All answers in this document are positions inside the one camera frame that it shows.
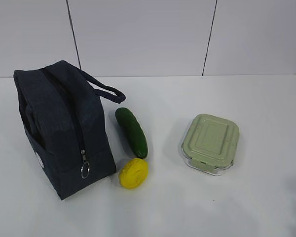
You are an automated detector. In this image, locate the green cucumber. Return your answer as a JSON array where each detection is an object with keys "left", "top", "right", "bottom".
[{"left": 115, "top": 107, "right": 148, "bottom": 159}]

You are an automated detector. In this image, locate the yellow lemon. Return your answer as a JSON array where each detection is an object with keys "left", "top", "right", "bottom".
[{"left": 118, "top": 158, "right": 148, "bottom": 189}]

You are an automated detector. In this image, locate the green lidded glass container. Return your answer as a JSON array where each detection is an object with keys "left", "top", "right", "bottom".
[{"left": 181, "top": 114, "right": 240, "bottom": 176}]

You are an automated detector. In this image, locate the dark navy fabric lunch bag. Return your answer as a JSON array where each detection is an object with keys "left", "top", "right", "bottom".
[{"left": 13, "top": 61, "right": 126, "bottom": 199}]

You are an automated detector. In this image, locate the silver zipper pull ring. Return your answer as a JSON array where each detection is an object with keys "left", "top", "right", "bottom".
[{"left": 79, "top": 149, "right": 91, "bottom": 179}]

